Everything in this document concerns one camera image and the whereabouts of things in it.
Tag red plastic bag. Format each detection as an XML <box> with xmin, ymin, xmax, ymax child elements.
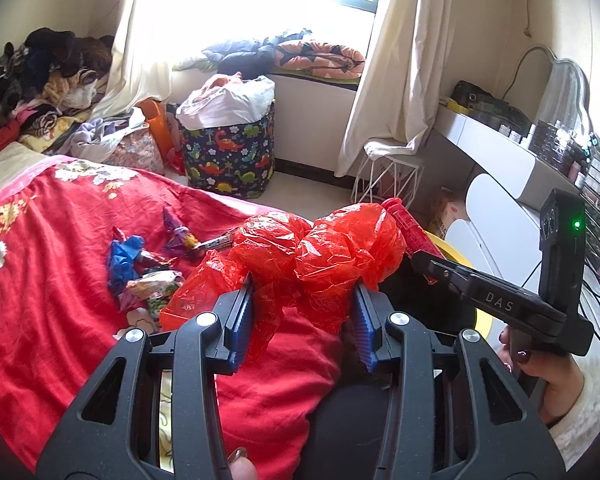
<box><xmin>159</xmin><ymin>203</ymin><xmax>408</xmax><ymax>366</ymax></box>

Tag cream curtain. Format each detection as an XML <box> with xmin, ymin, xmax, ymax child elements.
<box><xmin>336</xmin><ymin>0</ymin><xmax>473</xmax><ymax>178</ymax></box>
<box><xmin>87</xmin><ymin>0</ymin><xmax>181</xmax><ymax>116</ymax></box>

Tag person's right forearm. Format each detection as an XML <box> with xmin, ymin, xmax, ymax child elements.
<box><xmin>545</xmin><ymin>355</ymin><xmax>600</xmax><ymax>471</ymax></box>

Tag dark candy bar wrapper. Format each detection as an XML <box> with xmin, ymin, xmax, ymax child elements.
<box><xmin>200</xmin><ymin>230</ymin><xmax>238</xmax><ymax>253</ymax></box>

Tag blue wrapper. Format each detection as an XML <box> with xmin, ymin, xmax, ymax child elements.
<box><xmin>107</xmin><ymin>235</ymin><xmax>148</xmax><ymax>296</ymax></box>

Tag white wire stool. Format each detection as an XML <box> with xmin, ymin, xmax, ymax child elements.
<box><xmin>351</xmin><ymin>152</ymin><xmax>426</xmax><ymax>211</ymax></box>

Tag person's right hand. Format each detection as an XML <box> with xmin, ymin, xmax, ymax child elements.
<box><xmin>497</xmin><ymin>325</ymin><xmax>586</xmax><ymax>428</ymax></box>

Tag white rounded drawer cabinet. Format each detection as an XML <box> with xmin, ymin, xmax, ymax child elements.
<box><xmin>445</xmin><ymin>172</ymin><xmax>596</xmax><ymax>321</ymax></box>

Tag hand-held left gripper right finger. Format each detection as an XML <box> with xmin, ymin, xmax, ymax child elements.
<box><xmin>350</xmin><ymin>282</ymin><xmax>566</xmax><ymax>480</ymax></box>

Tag floral fabric bag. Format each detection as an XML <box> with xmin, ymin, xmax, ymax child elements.
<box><xmin>105</xmin><ymin>127</ymin><xmax>166</xmax><ymax>176</ymax></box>

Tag wavy clear framed mirror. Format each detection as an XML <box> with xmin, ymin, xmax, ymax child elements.
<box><xmin>502</xmin><ymin>45</ymin><xmax>592</xmax><ymax>136</ymax></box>

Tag person's left hand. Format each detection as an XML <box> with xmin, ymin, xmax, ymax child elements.
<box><xmin>227</xmin><ymin>447</ymin><xmax>258</xmax><ymax>480</ymax></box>

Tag white vanity table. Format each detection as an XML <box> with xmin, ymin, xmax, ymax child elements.
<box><xmin>435</xmin><ymin>107</ymin><xmax>581</xmax><ymax>211</ymax></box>

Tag orange bag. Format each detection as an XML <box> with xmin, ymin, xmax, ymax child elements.
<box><xmin>139</xmin><ymin>99</ymin><xmax>181</xmax><ymax>171</ymax></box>

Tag dinosaur print laundry basket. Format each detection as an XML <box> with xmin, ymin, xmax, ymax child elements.
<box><xmin>179</xmin><ymin>102</ymin><xmax>277</xmax><ymax>200</ymax></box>

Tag red floral blanket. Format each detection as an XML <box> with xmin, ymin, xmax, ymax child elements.
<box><xmin>0</xmin><ymin>155</ymin><xmax>346</xmax><ymax>480</ymax></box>

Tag pile of dark clothes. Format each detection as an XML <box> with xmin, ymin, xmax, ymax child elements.
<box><xmin>0</xmin><ymin>27</ymin><xmax>113</xmax><ymax>136</ymax></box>

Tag clear acrylic organizer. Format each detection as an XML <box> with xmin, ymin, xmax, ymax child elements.
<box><xmin>527</xmin><ymin>120</ymin><xmax>600</xmax><ymax>181</ymax></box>

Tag red plastic bottle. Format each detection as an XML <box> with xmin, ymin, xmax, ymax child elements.
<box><xmin>381</xmin><ymin>197</ymin><xmax>433</xmax><ymax>286</ymax></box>

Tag grey white cloth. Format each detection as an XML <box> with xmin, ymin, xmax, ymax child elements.
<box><xmin>47</xmin><ymin>107</ymin><xmax>146</xmax><ymax>158</ymax></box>

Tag orange patterned quilt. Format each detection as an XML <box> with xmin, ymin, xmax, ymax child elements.
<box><xmin>275</xmin><ymin>40</ymin><xmax>367</xmax><ymax>81</ymax></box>

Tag purple snack wrapper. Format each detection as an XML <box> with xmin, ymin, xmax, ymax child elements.
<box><xmin>161</xmin><ymin>206</ymin><xmax>201</xmax><ymax>256</ymax></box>

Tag white cloth bundle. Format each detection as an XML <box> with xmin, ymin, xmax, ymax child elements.
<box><xmin>176</xmin><ymin>74</ymin><xmax>276</xmax><ymax>130</ymax></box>

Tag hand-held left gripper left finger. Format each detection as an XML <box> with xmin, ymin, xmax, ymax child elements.
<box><xmin>35</xmin><ymin>272</ymin><xmax>256</xmax><ymax>480</ymax></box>

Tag dark padded jacket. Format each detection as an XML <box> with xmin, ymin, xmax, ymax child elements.
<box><xmin>202</xmin><ymin>35</ymin><xmax>311</xmax><ymax>78</ymax></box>

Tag yellow-rimmed black trash bin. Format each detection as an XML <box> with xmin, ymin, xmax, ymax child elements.
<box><xmin>377</xmin><ymin>231</ymin><xmax>492</xmax><ymax>343</ymax></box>

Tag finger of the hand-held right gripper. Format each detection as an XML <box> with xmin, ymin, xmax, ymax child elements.
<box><xmin>411</xmin><ymin>251</ymin><xmax>481</xmax><ymax>296</ymax></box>

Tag black bag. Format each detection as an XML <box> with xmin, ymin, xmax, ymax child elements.
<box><xmin>452</xmin><ymin>80</ymin><xmax>533</xmax><ymax>133</ymax></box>

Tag printed cardboard box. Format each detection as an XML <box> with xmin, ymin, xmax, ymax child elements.
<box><xmin>427</xmin><ymin>187</ymin><xmax>468</xmax><ymax>241</ymax></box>

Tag green pea snack packet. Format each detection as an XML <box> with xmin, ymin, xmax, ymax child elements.
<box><xmin>117</xmin><ymin>270</ymin><xmax>186</xmax><ymax>318</ymax></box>

